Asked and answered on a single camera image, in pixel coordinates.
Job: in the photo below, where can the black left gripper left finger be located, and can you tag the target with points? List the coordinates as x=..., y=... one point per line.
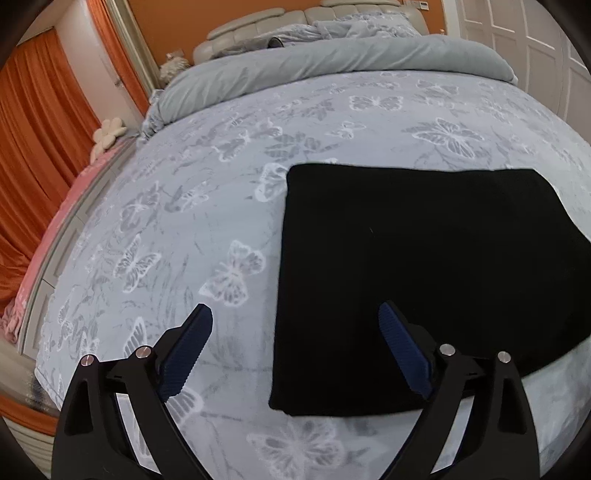
x=91, y=441

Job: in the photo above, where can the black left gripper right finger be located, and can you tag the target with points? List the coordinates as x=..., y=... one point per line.
x=499, y=441

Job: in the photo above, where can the black pants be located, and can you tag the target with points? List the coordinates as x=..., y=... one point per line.
x=380, y=266

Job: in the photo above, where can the grey butterfly bedspread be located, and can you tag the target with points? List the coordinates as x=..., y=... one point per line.
x=194, y=217

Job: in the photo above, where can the white flower plush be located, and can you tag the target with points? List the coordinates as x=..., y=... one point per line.
x=106, y=136

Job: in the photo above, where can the orange curtain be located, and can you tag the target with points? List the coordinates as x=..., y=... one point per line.
x=56, y=88

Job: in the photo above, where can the white panelled wardrobe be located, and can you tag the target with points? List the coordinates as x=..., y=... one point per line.
x=547, y=65

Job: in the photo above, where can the beige stuffed toy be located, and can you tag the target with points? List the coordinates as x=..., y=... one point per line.
x=175, y=64

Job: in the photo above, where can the grey folded duvet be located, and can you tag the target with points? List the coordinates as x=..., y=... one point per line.
x=227, y=78

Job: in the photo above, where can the beige padded headboard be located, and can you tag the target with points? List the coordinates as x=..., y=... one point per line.
x=262, y=22

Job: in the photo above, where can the grey butterfly pillows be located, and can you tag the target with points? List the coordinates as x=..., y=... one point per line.
x=354, y=26

